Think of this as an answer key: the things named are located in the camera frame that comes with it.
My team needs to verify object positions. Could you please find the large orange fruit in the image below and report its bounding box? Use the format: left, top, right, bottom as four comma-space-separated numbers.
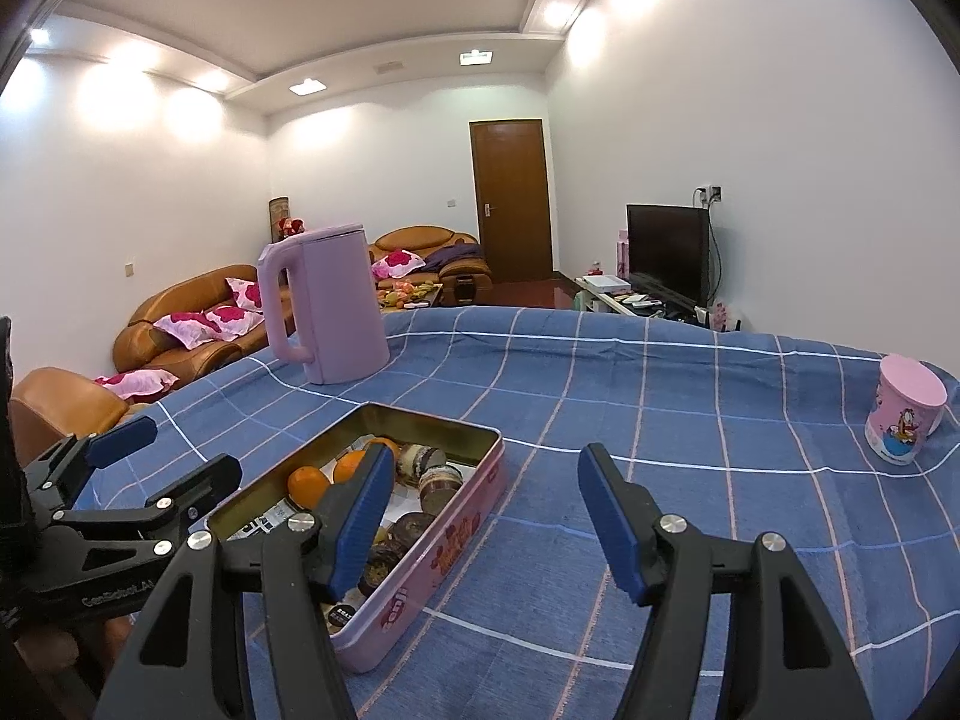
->
368, 437, 400, 460

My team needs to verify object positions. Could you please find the brown leather armchair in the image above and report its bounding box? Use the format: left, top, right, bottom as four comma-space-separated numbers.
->
10, 367, 145, 468

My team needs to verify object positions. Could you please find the small orange in tin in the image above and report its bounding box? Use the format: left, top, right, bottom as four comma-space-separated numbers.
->
286, 465, 331, 511
334, 450, 364, 484

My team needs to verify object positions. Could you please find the brown leather long sofa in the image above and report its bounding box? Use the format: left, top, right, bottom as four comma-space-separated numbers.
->
112, 265, 268, 387

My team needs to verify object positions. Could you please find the blue plaid tablecloth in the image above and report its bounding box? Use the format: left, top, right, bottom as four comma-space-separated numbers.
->
83, 307, 958, 718

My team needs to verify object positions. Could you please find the lilac electric kettle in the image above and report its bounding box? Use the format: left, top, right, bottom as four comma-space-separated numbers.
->
257, 224, 391, 383

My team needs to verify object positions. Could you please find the small round jar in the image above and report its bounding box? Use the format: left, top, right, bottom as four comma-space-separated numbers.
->
418, 463, 464, 517

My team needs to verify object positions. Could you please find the pink tin box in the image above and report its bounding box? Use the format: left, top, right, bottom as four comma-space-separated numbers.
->
208, 403, 506, 673

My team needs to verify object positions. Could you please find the pink cartoon cup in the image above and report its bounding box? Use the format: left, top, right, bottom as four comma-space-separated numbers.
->
864, 355, 947, 465

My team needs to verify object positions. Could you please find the pink flower cushion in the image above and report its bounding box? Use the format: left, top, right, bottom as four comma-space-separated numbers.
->
371, 249, 427, 281

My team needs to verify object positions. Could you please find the white tv stand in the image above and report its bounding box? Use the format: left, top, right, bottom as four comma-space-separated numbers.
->
573, 275, 747, 332

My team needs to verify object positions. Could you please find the black television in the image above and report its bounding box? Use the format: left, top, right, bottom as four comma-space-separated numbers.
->
626, 205, 711, 305

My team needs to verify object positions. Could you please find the brown wooden door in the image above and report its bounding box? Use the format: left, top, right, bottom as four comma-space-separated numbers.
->
470, 119, 553, 283

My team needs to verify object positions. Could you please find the black power cable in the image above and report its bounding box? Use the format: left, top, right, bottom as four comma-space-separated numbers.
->
704, 196, 726, 309

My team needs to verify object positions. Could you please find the wall power socket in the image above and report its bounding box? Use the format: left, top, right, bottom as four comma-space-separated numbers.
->
693, 184, 722, 208

